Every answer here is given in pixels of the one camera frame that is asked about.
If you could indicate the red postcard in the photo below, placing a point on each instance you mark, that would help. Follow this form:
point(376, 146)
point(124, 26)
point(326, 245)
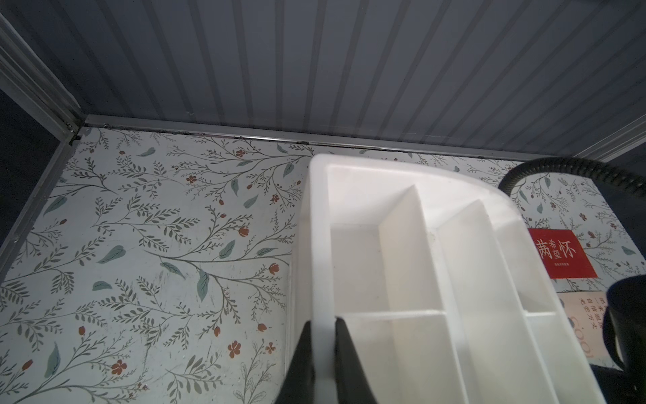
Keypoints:
point(562, 254)

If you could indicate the pink good luck postcard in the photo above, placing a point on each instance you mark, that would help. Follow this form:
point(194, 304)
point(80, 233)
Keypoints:
point(585, 311)

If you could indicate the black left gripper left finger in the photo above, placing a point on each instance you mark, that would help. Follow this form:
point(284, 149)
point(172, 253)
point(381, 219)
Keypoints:
point(298, 385)

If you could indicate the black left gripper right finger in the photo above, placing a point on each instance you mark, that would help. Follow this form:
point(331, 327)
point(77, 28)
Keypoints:
point(352, 385)

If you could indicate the white plastic drawer organizer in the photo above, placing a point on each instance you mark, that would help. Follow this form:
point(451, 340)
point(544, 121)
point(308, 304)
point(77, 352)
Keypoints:
point(438, 280)

